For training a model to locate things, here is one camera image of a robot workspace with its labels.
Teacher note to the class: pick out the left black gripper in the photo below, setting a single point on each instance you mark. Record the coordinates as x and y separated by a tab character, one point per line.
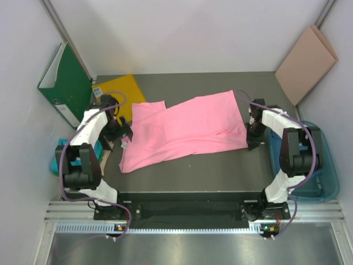
124	130

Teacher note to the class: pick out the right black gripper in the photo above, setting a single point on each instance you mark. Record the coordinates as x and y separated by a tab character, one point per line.
252	142

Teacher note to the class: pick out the pink t shirt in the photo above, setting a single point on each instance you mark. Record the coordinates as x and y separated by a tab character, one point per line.
205	124

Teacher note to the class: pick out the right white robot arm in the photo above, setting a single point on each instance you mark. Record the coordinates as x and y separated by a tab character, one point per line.
301	152

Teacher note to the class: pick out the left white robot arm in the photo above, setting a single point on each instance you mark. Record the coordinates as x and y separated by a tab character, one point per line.
79	169

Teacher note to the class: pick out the blue t shirt in bin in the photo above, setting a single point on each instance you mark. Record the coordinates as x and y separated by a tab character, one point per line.
313	185

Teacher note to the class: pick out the yellow padded envelope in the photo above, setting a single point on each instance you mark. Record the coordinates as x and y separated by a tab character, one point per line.
128	86

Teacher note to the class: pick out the teal folded t shirt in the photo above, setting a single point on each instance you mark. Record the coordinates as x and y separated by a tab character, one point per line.
98	150

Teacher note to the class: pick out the teal plastic bin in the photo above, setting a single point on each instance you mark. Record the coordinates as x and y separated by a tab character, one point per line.
329	180

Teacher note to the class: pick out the beige paper folder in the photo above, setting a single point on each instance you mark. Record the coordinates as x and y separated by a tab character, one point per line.
310	59

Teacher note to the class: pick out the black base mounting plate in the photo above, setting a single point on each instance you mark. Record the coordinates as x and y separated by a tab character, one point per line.
200	210

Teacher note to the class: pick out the green ring binder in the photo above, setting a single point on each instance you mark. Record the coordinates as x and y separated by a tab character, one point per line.
66	85

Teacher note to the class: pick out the grey slotted cable duct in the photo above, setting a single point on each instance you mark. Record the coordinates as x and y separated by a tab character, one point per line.
110	228

